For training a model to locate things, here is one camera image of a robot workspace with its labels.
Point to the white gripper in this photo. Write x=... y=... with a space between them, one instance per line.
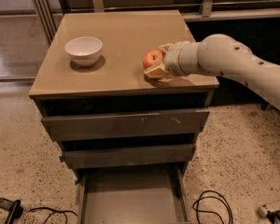
x=174 y=60

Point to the red apple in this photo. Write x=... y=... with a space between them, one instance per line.
x=152 y=57

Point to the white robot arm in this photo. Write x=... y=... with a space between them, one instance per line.
x=221 y=56

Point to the grey top drawer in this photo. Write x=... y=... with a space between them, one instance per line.
x=120 y=125

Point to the grey drawer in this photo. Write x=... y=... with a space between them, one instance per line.
x=120 y=125
x=147 y=194
x=128 y=156

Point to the grey drawer cabinet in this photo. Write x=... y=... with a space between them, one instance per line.
x=116 y=83

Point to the grey middle drawer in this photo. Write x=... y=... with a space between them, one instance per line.
x=128 y=156

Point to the grey bottom drawer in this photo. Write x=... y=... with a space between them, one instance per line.
x=147 y=194

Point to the white ceramic bowl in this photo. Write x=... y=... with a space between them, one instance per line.
x=84 y=51

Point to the white power strip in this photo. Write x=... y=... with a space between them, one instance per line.
x=269 y=208

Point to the black power adapter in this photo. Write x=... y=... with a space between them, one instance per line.
x=14 y=209

